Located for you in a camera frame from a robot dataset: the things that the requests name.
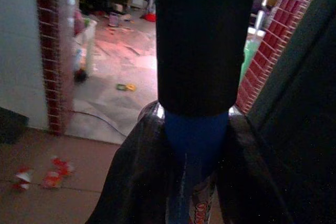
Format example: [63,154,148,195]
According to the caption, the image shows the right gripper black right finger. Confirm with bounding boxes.
[214,105,298,224]

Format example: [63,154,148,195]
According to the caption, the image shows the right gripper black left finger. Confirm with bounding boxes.
[86,101,185,224]

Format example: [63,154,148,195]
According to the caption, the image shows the blue-handled broom green bristles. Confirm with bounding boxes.
[154,0,257,224]

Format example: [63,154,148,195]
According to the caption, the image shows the red white paper scrap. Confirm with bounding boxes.
[12,166,34,191]
[50,155,75,177]
[41,171,64,189]

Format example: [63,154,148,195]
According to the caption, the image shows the red tiled counter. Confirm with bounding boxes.
[235,0,336,224]

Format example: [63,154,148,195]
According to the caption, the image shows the green plastic stool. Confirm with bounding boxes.
[239,38,261,84]

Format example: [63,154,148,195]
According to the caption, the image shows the red plastic item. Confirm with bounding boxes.
[141,12,157,23]

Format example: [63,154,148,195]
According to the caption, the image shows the small pale cup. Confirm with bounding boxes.
[108,11,121,27]

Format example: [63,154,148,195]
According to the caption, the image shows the thin dark floor cable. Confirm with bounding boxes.
[70,109,127,137]

